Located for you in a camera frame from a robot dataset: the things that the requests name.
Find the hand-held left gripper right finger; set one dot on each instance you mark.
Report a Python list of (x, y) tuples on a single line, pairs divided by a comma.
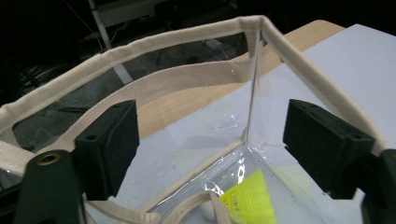
[(323, 146)]

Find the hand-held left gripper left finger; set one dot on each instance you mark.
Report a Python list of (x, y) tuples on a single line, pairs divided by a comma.
[(109, 146)]

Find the yellow shuttlecock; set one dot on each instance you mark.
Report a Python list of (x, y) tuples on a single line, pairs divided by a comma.
[(252, 199)]

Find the clear tote bag beige trim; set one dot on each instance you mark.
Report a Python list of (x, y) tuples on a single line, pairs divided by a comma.
[(174, 81)]

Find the white table mat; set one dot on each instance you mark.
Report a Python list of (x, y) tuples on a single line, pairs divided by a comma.
[(351, 71)]

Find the wooden table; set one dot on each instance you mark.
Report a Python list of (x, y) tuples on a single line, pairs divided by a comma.
[(193, 102)]

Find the desk with white legs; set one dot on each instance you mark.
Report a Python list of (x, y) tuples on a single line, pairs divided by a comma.
[(106, 34)]

